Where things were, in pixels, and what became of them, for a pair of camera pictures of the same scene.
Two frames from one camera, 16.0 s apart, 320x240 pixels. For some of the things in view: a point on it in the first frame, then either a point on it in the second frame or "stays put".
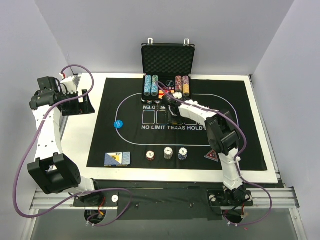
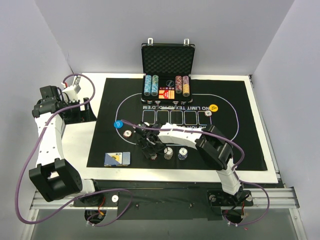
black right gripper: [170, 110] → [149, 144]
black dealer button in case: [169, 83] stays put
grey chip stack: [168, 153] stays put
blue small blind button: [118, 124] stays put
